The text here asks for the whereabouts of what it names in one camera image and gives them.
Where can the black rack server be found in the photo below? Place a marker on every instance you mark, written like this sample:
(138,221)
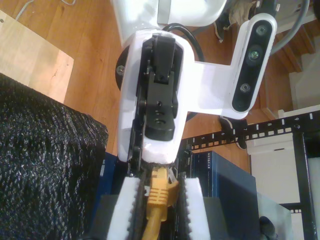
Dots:
(187,162)

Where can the black bubble mat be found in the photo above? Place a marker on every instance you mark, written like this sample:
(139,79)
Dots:
(37,162)

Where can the black open rack frame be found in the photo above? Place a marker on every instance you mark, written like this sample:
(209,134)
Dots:
(280,122)

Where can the blue network switch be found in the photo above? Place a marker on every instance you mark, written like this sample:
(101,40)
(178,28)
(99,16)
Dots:
(225,180)

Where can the white cabinet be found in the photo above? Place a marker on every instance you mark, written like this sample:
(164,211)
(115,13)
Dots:
(272,175)

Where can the black sneaker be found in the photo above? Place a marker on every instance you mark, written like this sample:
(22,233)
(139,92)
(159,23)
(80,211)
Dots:
(226,125)

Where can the arm camera bar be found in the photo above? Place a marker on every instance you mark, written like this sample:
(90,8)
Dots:
(252,62)

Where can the blue flat base box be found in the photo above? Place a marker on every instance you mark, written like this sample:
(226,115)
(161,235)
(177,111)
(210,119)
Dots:
(107,175)

